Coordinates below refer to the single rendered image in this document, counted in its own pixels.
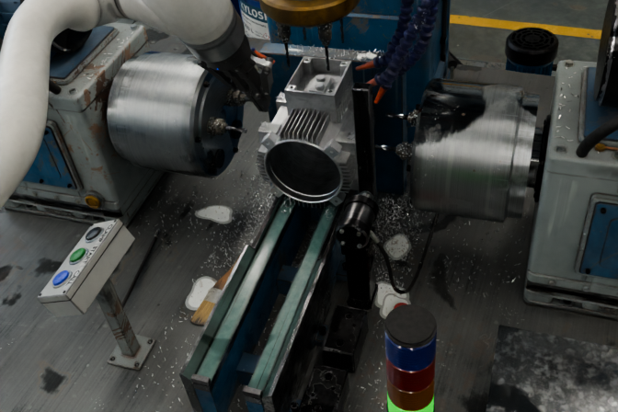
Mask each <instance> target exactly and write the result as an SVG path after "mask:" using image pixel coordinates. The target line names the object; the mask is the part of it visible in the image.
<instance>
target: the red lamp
mask: <svg viewBox="0 0 618 412"><path fill-rule="evenodd" d="M385 357H386V373H387V377H388V379H389V381H390V382H391V383H392V384H393V385H394V386H395V387H396V388H398V389H400V390H402V391H406V392H418V391H421V390H423V389H425V388H427V387H428V386H429V385H430V384H431V383H432V381H433V379H434V376H435V361H436V355H435V358H434V360H433V362H432V363H431V364H430V365H429V366H428V367H426V368H424V369H422V370H419V371H414V372H409V371H404V370H401V369H399V368H397V367H395V366H394V365H393V364H392V363H391V362H390V361H389V360H388V358H387V356H385Z"/></svg>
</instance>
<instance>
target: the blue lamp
mask: <svg viewBox="0 0 618 412"><path fill-rule="evenodd" d="M384 333H385V352H386V356H387V358H388V360H389V361H390V362H391V363H392V364H393V365H394V366H395V367H397V368H399V369H401V370H404V371H409V372H414V371H419V370H422V369H424V368H426V367H428V366H429V365H430V364H431V363H432V362H433V360H434V358H435V355H436V339H437V332H436V335H435V337H434V338H433V339H432V340H431V342H429V343H428V344H426V345H425V346H422V347H419V348H413V349H410V348H404V347H401V346H399V345H396V344H395V343H394V342H393V341H392V340H391V339H390V338H389V337H388V336H387V335H386V332H385V330H384Z"/></svg>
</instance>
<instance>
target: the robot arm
mask: <svg viewBox="0 0 618 412"><path fill-rule="evenodd" d="M120 18H127V19H131V20H135V21H138V22H141V23H144V24H146V25H148V26H151V27H153V28H156V29H159V30H161V31H163V32H165V33H166V34H167V35H171V36H173V35H175V36H177V37H179V39H180V40H181V41H182V42H183V43H184V44H185V45H186V46H187V48H188V49H189V50H190V52H191V53H192V54H193V55H194V56H195V57H196V58H198V59H199V60H198V63H197V65H198V66H200V67H202V68H204V69H206V70H207V71H209V72H210V73H211V74H212V75H214V76H215V77H216V78H217V79H218V80H220V81H221V82H222V83H223V84H224V85H226V86H227V87H228V88H229V89H231V90H233V91H236V89H239V90H240V92H242V93H243V94H246V96H247V97H248V98H250V99H251V101H252V102H253V103H254V105H255V106H256V107H257V109H258V110H259V111H261V112H268V109H269V102H270V100H271V97H270V95H269V94H270V91H271V88H272V85H273V76H272V70H271V67H272V65H273V61H274V59H273V58H271V57H267V58H266V59H264V58H263V59H260V58H258V56H257V54H256V53H255V52H254V51H252V50H251V49H250V45H249V41H248V38H247V36H246V34H245V27H244V23H243V20H242V19H241V17H240V16H239V15H238V13H237V12H236V10H235V7H234V5H233V3H232V1H231V0H25V1H24V2H23V3H22V4H21V5H20V6H19V8H18V9H17V11H16V12H15V13H14V15H13V16H12V18H11V19H10V21H9V23H8V26H7V29H6V33H5V36H4V40H3V44H2V48H1V52H0V210H1V208H2V207H3V206H4V205H5V203H6V202H7V200H8V199H9V198H10V196H11V195H12V194H13V192H14V191H15V190H16V188H17V187H18V185H19V184H20V182H21V181H22V180H23V178H24V177H25V175H26V174H27V173H28V171H29V169H30V167H31V166H32V164H33V162H34V160H35V158H36V156H37V154H38V151H39V149H40V146H41V143H42V139H43V136H44V132H45V128H46V122H47V111H48V95H49V76H50V57H51V45H52V41H53V40H54V38H55V37H56V36H57V35H58V34H59V33H60V32H62V31H63V30H65V29H72V30H76V31H89V30H91V29H93V28H96V27H99V26H103V25H106V24H109V23H113V22H117V21H119V19H120ZM255 65H256V66H257V68H258V70H257V69H256V68H255ZM231 79H232V82H231Z"/></svg>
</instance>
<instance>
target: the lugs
mask: <svg viewBox="0 0 618 412"><path fill-rule="evenodd" d="M278 138H279V136H278V135H277V134H275V133H274V132H273V131H271V132H269V133H268V134H267V135H266V136H264V138H263V140H262V142H261V144H263V145H264V146H265V147H266V148H267V149H269V148H271V147H272V146H273V145H275V144H276V142H277V140H278ZM341 149H342V146H341V145H340V144H339V143H338V142H337V141H336V140H334V139H332V140H330V141H329V142H328V143H326V146H325V148H324V151H325V152H326V153H327V154H328V155H330V156H331V157H332V158H334V157H335V156H337V155H339V153H340V151H341ZM269 190H270V191H271V192H272V193H273V194H274V195H276V196H277V197H280V196H281V195H282V194H283V193H282V192H281V191H279V190H278V189H277V188H276V187H275V186H274V185H273V184H272V186H271V188H270V189H269ZM346 195H347V194H346V193H344V192H339V193H338V195H337V196H335V197H334V198H333V199H331V200H329V201H330V202H331V203H333V204H334V205H335V206H338V205H339V204H340V203H342V202H343V201H344V199H345V198H346Z"/></svg>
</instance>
